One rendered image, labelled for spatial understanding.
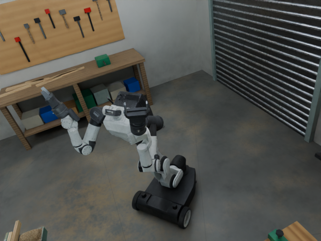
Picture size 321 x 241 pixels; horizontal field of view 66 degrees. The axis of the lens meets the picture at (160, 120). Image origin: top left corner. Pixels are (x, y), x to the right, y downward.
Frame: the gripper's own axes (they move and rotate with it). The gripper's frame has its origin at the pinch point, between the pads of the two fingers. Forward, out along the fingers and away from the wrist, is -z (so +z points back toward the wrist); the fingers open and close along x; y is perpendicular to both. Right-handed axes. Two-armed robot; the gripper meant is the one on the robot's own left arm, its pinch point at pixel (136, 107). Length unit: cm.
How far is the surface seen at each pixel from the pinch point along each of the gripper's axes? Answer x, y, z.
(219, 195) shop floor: -76, 18, 160
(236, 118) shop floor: -137, 138, 183
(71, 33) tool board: 96, 281, 115
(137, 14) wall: -8, 317, 108
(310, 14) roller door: -173, 132, 27
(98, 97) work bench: 67, 217, 194
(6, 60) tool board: 193, 247, 133
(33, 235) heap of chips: 70, -32, 72
